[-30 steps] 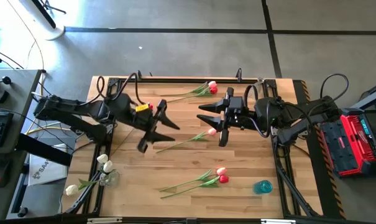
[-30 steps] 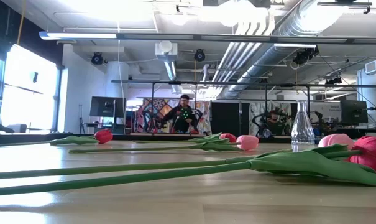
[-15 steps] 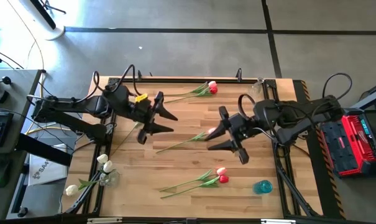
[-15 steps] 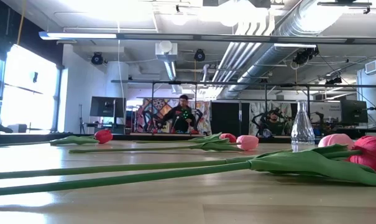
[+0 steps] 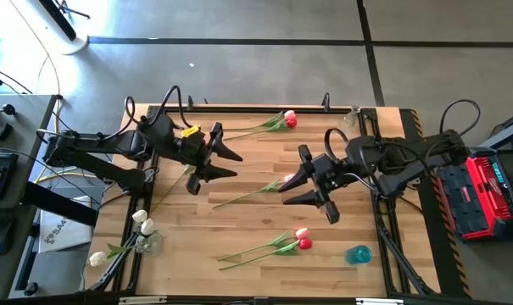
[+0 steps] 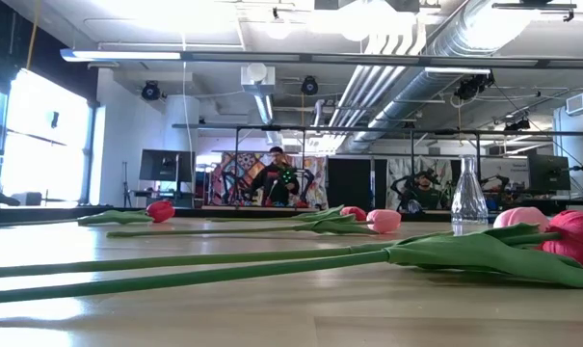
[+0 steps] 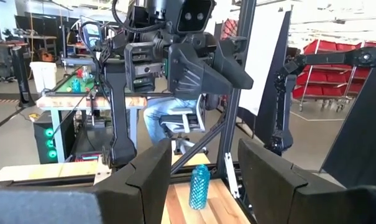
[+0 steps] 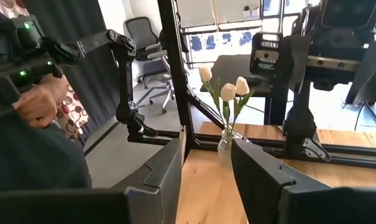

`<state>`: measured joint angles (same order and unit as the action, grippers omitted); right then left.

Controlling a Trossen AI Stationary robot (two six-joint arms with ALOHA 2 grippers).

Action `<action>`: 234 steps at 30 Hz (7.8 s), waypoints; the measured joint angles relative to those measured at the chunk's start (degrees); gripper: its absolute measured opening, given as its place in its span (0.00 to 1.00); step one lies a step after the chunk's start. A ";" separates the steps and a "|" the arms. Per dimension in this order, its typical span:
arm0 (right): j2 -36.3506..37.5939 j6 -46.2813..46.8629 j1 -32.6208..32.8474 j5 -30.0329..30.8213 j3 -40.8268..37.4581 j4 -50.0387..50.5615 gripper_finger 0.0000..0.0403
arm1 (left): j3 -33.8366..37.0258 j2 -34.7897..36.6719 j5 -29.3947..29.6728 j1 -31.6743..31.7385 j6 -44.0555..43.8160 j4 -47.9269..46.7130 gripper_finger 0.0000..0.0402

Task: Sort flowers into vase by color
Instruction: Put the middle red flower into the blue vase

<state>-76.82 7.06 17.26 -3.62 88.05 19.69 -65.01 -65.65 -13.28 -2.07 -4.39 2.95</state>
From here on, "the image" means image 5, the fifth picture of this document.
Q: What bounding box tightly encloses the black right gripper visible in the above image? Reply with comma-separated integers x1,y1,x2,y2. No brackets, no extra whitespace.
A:
278,144,350,225

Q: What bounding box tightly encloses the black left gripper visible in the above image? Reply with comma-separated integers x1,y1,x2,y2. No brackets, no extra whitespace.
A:
179,122,243,196

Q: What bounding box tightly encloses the pink artificial tulip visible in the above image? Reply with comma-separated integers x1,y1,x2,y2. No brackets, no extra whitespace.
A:
216,227,310,263
212,172,297,210
224,109,297,132

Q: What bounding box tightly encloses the white artificial tulip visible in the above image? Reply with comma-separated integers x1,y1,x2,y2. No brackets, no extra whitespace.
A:
140,218,156,249
88,242,145,269
131,209,151,247

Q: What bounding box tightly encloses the clear glass vase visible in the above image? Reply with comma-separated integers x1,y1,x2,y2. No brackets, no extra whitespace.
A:
338,105,363,136
133,230,164,256

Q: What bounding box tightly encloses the teal glass vase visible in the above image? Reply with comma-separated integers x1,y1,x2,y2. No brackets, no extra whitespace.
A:
343,244,373,266

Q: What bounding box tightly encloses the black mat hazard edge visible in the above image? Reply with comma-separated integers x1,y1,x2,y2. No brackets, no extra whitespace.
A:
402,108,473,298

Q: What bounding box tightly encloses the red black tool case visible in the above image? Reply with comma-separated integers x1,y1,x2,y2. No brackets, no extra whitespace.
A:
434,146,513,243

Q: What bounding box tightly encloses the black diagonal beam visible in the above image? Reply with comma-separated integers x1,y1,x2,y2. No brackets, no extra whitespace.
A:
20,180,99,228

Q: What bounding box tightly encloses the white round stand base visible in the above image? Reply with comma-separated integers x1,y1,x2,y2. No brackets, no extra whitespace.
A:
59,33,90,56

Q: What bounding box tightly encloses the grey side desk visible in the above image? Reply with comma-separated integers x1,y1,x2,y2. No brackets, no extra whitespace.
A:
0,93,58,300

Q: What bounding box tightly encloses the grey blue cart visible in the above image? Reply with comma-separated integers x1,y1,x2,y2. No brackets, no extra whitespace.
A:
478,108,513,149

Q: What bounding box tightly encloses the black stand pole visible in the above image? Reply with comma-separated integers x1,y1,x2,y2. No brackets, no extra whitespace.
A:
38,0,78,42

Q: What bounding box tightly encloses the black computer mouse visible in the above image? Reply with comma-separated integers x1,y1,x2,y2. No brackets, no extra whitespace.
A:
0,215,15,257

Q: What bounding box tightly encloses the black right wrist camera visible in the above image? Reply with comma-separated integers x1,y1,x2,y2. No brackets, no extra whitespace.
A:
314,154,338,179

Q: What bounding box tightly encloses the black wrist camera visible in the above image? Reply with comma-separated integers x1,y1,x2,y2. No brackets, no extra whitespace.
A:
181,135,206,161
314,154,338,179

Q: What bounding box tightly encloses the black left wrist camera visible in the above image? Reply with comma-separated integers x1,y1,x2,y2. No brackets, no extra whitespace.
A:
181,135,206,161

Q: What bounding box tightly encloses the black aluminium table frame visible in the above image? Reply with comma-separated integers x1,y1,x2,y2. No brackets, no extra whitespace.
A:
86,103,442,297

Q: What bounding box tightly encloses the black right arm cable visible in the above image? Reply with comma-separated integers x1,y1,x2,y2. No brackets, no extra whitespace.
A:
325,126,351,165

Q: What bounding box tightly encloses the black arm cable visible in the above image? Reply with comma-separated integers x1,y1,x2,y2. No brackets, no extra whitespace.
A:
325,126,351,165
123,84,198,130

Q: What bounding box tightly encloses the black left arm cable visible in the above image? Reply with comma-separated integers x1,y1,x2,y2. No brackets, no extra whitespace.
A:
123,84,198,130

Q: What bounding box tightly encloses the white metal bracket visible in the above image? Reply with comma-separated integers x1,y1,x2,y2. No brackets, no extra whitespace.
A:
355,297,404,305
119,295,168,305

